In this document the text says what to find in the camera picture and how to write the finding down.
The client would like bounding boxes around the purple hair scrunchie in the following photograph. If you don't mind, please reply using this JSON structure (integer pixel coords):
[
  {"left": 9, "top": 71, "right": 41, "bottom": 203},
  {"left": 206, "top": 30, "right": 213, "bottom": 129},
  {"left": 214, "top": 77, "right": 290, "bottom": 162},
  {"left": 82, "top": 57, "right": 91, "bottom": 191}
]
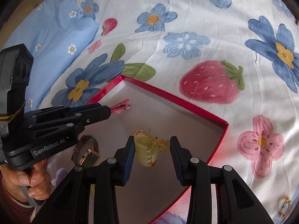
[{"left": 51, "top": 168, "right": 68, "bottom": 187}]

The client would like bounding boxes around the red white cardboard box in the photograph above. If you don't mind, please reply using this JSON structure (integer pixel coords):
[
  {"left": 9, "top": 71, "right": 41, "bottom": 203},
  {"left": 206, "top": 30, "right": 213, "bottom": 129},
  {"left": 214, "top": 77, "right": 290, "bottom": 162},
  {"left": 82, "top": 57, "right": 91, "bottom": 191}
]
[{"left": 85, "top": 76, "right": 229, "bottom": 223}]

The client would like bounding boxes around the left hand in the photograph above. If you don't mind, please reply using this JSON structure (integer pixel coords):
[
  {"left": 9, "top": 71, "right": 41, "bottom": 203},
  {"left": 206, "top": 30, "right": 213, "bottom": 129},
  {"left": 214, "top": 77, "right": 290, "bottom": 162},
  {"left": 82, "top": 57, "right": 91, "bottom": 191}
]
[{"left": 1, "top": 159, "right": 52, "bottom": 204}]

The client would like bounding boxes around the floral white bed sheet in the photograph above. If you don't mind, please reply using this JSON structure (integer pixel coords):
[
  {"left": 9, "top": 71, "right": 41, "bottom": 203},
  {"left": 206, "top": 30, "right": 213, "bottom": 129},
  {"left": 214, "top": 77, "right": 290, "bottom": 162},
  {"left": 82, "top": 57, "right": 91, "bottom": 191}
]
[{"left": 41, "top": 0, "right": 298, "bottom": 223}]

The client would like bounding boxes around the black camera mount box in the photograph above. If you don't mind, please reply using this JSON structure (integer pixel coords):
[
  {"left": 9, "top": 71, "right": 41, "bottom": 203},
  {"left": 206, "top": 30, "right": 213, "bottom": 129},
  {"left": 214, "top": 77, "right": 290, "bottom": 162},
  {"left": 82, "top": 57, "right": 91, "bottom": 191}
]
[{"left": 1, "top": 43, "right": 33, "bottom": 123}]

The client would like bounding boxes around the colourful beaded ring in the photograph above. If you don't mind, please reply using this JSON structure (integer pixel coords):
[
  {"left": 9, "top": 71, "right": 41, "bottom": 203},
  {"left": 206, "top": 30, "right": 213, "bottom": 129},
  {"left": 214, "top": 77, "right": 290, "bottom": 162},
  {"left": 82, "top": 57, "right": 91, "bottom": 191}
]
[{"left": 279, "top": 197, "right": 292, "bottom": 218}]

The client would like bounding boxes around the pink hair clip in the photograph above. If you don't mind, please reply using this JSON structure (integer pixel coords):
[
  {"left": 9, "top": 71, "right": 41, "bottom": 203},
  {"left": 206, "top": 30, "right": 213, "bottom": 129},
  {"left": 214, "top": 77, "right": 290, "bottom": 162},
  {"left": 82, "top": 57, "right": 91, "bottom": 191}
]
[{"left": 110, "top": 99, "right": 131, "bottom": 114}]

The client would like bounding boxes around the yellow hair claw clip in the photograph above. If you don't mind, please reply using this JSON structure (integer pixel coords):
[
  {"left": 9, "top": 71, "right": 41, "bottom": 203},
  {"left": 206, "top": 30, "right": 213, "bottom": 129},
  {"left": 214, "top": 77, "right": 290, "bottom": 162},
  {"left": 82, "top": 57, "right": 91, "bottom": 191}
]
[{"left": 133, "top": 129, "right": 170, "bottom": 168}]

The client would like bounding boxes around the dark red sleeve forearm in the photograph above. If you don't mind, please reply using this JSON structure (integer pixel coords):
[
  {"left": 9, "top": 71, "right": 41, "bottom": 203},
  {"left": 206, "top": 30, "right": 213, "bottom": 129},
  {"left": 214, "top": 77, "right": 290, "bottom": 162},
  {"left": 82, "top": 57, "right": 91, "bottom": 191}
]
[{"left": 1, "top": 175, "right": 36, "bottom": 224}]

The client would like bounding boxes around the brown strap gold wristwatch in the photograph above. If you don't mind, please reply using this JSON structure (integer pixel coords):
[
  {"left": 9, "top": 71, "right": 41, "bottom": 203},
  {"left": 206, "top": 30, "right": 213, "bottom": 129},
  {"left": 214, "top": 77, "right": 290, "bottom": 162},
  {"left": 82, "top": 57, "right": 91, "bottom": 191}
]
[{"left": 71, "top": 135, "right": 100, "bottom": 168}]

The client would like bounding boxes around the light blue floral pillow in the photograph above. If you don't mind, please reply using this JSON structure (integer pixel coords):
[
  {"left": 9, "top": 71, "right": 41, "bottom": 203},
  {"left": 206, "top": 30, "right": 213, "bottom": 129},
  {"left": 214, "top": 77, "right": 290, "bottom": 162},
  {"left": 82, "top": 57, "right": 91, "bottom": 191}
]
[{"left": 4, "top": 0, "right": 99, "bottom": 111}]

